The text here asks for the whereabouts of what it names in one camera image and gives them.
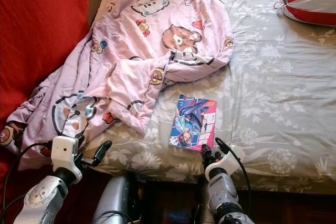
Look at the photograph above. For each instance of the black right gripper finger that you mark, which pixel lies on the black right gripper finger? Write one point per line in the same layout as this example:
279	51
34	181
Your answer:
213	155
204	152

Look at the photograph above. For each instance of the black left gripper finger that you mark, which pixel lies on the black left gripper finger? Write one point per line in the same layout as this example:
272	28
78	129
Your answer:
80	141
104	150

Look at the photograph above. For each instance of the colourful manga comic book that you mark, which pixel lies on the colourful manga comic book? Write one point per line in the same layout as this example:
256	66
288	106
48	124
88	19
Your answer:
191	123

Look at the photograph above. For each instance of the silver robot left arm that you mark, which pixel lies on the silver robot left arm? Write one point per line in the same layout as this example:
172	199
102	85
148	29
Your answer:
39	200

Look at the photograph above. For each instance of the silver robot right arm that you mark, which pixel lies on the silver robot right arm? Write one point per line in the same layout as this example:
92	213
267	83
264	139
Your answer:
226	198

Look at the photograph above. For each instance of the silver robot left leg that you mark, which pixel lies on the silver robot left leg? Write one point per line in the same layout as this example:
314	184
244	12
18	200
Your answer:
115	200

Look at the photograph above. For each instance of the grey floral bed sheet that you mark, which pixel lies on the grey floral bed sheet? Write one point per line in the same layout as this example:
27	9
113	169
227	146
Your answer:
278	93

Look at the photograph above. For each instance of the pink cartoon print blanket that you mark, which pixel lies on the pink cartoon print blanket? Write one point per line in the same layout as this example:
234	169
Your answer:
147	40

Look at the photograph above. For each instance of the red covered folded mattress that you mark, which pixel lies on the red covered folded mattress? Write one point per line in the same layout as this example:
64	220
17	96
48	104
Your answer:
42	24

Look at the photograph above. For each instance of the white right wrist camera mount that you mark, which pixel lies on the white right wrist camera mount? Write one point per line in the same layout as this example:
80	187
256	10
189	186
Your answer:
231	160

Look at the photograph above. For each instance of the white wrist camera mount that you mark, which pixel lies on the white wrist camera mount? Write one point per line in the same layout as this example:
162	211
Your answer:
231	160
65	153

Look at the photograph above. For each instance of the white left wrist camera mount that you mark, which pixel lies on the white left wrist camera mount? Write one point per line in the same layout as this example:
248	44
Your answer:
65	153

